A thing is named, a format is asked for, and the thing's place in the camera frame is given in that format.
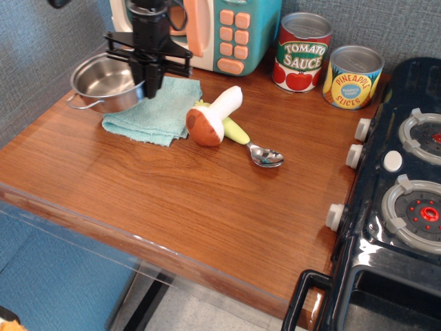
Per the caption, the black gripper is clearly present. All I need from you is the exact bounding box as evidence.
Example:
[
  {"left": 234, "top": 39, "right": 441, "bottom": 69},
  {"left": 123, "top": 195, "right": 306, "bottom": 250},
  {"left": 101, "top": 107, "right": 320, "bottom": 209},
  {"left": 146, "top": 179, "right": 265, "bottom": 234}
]
[{"left": 105, "top": 5, "right": 192, "bottom": 99}]

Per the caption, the stainless steel pot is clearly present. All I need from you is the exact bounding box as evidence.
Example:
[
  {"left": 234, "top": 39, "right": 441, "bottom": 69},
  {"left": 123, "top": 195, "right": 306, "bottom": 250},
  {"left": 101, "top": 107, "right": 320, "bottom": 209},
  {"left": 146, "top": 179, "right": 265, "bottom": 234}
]
[{"left": 67, "top": 53, "right": 144, "bottom": 114}]

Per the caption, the plush mushroom toy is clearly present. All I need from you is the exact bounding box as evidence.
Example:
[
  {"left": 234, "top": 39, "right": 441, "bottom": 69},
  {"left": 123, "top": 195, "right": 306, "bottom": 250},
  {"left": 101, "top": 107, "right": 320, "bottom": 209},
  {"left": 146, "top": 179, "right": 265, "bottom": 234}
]
[{"left": 185, "top": 86, "right": 243, "bottom": 147}]

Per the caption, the spoon with green handle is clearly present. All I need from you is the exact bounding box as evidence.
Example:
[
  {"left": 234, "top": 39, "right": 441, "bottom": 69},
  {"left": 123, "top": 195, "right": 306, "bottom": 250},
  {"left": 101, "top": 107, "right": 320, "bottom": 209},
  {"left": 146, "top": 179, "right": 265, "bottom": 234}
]
[{"left": 195, "top": 100, "right": 284, "bottom": 168}]

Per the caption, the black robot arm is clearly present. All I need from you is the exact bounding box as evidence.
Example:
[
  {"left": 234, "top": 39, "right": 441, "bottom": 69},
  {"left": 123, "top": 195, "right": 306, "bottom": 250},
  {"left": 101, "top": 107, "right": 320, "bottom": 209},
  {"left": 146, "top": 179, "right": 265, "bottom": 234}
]
[{"left": 105, "top": 1, "right": 192, "bottom": 99}]

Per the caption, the light blue towel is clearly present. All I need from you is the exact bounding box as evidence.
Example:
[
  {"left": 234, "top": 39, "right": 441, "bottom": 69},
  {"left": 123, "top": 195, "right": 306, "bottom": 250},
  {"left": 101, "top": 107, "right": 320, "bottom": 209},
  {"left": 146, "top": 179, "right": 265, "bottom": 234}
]
[{"left": 102, "top": 77, "right": 203, "bottom": 147}]

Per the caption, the teal toy microwave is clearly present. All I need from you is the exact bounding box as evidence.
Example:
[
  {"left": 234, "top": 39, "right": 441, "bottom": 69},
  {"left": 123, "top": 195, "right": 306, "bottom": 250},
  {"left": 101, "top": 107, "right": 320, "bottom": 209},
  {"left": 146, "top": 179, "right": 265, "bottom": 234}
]
[{"left": 109, "top": 0, "right": 283, "bottom": 77}]

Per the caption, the tomato sauce can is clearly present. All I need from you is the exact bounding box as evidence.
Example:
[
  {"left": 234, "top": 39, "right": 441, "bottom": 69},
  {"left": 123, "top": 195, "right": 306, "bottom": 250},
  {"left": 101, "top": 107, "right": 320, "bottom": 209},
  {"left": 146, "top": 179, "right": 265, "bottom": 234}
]
[{"left": 272, "top": 12, "right": 333, "bottom": 92}]

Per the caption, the pineapple slices can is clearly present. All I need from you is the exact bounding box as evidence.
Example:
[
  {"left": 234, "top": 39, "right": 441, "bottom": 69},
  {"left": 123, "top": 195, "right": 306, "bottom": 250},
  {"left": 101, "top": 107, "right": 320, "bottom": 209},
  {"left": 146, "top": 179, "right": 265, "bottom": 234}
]
[{"left": 322, "top": 45, "right": 384, "bottom": 110}]

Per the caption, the clear acrylic barrier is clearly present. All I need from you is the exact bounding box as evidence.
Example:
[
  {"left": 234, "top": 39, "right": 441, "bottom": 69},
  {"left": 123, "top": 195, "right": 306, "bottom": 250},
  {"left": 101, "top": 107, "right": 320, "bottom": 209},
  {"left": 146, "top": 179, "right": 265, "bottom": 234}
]
[{"left": 1, "top": 184, "right": 289, "bottom": 318}]

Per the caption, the dark toy stove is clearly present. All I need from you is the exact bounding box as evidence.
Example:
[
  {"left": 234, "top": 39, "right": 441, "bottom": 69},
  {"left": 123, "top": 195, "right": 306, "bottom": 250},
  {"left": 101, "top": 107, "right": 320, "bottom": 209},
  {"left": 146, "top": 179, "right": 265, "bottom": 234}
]
[{"left": 283, "top": 57, "right": 440, "bottom": 330}]

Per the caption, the black braided cable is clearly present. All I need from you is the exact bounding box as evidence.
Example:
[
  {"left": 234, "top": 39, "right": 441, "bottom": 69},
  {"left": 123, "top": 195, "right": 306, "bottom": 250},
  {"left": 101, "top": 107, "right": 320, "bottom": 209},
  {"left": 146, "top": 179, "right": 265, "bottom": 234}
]
[{"left": 47, "top": 0, "right": 189, "bottom": 32}]

